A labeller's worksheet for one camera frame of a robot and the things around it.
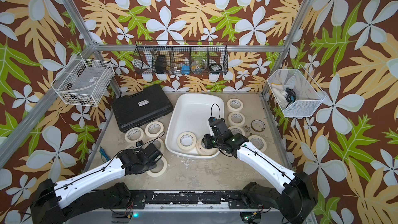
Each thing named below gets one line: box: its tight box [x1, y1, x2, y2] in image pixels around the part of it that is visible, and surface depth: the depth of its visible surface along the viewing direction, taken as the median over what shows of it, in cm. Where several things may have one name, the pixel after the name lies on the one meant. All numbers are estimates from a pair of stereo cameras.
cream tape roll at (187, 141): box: [177, 131, 197, 151], surface depth 94 cm
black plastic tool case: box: [110, 84, 174, 133], surface depth 104 cm
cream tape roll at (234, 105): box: [226, 98, 244, 113], surface depth 113 cm
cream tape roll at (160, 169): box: [146, 156, 168, 177], surface depth 82 cm
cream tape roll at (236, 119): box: [227, 112, 246, 127], surface depth 107 cm
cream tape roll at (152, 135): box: [145, 120, 164, 138], surface depth 98 cm
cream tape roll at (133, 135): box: [124, 127, 145, 143], surface depth 98 cm
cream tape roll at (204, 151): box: [195, 138, 220, 157], surface depth 86 cm
